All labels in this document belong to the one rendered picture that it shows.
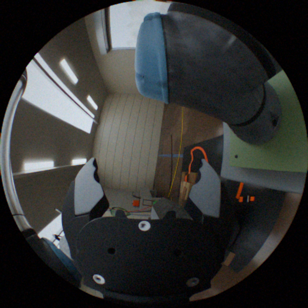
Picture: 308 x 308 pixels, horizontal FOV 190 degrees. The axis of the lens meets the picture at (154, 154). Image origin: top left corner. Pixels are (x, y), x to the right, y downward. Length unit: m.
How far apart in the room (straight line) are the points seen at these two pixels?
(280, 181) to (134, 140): 5.86
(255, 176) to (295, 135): 0.18
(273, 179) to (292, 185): 0.08
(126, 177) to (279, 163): 5.97
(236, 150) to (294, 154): 0.18
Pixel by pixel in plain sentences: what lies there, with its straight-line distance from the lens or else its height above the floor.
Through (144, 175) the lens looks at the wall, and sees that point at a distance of 5.92.
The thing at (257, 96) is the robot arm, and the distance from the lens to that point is 0.17.
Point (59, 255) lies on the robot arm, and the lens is 0.18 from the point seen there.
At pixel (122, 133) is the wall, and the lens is 5.99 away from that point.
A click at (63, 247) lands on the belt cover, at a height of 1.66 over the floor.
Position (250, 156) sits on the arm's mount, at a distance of 0.28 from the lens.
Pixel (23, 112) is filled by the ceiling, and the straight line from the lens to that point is 2.99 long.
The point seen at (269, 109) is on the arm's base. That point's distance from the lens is 0.21.
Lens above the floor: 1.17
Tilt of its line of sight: 9 degrees down
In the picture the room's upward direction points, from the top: 82 degrees counter-clockwise
